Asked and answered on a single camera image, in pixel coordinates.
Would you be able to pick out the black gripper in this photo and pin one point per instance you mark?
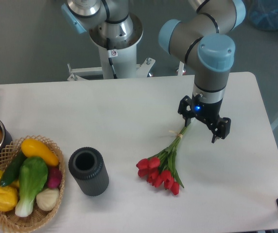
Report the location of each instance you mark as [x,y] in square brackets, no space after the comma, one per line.
[207,113]

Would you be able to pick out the red tulip bouquet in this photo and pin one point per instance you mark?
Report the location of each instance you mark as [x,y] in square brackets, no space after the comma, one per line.
[160,169]

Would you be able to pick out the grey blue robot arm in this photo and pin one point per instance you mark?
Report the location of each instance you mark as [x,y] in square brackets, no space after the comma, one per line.
[202,44]

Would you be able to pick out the dark grey ribbed vase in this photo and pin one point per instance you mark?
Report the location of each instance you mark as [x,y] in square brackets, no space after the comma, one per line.
[87,167]

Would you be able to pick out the blue plastic bag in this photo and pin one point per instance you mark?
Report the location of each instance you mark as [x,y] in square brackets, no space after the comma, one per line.
[263,14]

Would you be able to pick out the white garlic bulb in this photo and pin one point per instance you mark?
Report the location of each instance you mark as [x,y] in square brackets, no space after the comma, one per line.
[47,199]

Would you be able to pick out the yellow squash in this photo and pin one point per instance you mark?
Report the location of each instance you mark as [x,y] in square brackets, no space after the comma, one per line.
[32,147]

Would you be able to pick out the green bok choy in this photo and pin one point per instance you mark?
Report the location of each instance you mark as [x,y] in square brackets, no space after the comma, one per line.
[32,178]

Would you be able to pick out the dark green cucumber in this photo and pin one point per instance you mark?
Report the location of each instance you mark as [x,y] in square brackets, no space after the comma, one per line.
[11,173]

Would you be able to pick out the yellow bell pepper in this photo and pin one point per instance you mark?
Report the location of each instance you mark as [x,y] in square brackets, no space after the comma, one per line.
[8,198]

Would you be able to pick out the woven wicker basket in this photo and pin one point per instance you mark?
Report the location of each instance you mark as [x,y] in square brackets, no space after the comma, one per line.
[9,222]

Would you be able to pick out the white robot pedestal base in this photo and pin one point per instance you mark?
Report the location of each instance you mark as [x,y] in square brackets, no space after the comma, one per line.
[117,47]

